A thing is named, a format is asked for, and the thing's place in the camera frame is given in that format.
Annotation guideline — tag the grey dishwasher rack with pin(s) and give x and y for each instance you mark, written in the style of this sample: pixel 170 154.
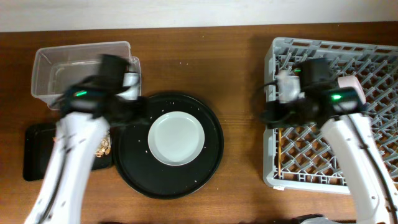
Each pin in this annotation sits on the grey dishwasher rack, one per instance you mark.
pixel 308 163

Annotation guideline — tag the black rectangular tray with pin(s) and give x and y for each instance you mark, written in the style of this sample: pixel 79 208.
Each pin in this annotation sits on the black rectangular tray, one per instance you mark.
pixel 39 141

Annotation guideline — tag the pink bowl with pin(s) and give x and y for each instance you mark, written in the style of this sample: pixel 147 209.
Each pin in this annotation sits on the pink bowl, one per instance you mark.
pixel 352 81

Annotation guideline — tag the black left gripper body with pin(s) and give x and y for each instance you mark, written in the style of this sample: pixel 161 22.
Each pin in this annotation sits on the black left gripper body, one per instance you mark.
pixel 143 116

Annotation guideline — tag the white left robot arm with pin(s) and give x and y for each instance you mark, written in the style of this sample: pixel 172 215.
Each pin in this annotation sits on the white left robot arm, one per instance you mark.
pixel 88 109

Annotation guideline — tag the grey plate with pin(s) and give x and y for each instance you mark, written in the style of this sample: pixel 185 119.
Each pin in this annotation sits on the grey plate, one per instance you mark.
pixel 176 138

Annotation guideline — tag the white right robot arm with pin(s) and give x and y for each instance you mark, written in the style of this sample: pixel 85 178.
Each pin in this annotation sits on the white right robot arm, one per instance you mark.
pixel 309 94

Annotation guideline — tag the clear plastic waste bin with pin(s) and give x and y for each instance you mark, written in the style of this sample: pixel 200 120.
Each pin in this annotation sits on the clear plastic waste bin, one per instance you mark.
pixel 57 68

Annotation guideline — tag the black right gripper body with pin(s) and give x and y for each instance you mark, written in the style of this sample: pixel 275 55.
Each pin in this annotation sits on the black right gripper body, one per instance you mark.
pixel 298 112

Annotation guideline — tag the wooden chopstick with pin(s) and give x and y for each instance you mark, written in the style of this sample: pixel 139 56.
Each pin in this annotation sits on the wooden chopstick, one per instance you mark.
pixel 279 152

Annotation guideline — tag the peanut shells and rice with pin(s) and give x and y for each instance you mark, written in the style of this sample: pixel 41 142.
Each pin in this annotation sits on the peanut shells and rice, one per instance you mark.
pixel 105 147

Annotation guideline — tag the round black serving tray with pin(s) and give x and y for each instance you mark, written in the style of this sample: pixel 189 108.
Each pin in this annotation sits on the round black serving tray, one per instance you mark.
pixel 145 174

